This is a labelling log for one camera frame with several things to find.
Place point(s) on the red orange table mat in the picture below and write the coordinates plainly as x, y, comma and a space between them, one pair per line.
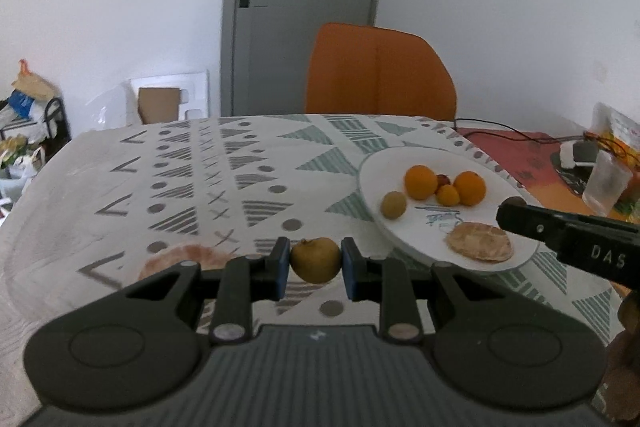
540, 157

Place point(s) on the red peach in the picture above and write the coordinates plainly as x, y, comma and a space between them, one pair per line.
442, 180

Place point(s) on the white power adapter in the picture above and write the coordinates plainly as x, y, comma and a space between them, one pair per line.
575, 153

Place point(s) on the large orange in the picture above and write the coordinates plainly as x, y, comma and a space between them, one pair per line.
469, 188
420, 181

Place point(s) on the printed snack bag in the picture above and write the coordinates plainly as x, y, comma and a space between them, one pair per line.
617, 124

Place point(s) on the orange chair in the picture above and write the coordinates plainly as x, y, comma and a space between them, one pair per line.
380, 72

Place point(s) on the patterned white tablecloth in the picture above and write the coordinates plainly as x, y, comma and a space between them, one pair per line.
100, 217

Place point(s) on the small orange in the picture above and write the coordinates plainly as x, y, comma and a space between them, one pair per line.
447, 195

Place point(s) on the clear plastic bag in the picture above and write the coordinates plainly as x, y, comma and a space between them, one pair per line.
110, 117

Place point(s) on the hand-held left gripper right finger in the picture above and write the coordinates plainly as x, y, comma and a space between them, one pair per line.
350, 272

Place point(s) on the clear plastic cup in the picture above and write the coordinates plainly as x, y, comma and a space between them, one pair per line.
606, 184

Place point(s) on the blue white bag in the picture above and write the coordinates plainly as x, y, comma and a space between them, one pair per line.
21, 103

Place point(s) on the grey door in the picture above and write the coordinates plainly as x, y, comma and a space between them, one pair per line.
300, 32

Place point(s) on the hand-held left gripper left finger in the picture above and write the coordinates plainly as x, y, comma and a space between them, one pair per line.
283, 272

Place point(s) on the white shallow plate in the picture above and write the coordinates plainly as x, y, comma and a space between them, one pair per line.
400, 237

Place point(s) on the person's right hand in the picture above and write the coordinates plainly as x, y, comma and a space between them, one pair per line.
625, 367

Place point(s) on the white bag with groceries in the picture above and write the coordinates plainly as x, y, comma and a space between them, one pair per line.
22, 167

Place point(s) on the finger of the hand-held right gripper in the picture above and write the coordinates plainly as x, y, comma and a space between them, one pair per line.
530, 222

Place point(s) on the white foam board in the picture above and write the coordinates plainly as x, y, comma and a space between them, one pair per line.
195, 89

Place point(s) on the tan paper bag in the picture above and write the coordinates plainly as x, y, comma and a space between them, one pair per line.
32, 82

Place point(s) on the green round fruit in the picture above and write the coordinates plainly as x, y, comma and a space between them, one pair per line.
393, 204

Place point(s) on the brown cardboard box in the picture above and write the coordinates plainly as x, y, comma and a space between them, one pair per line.
157, 106

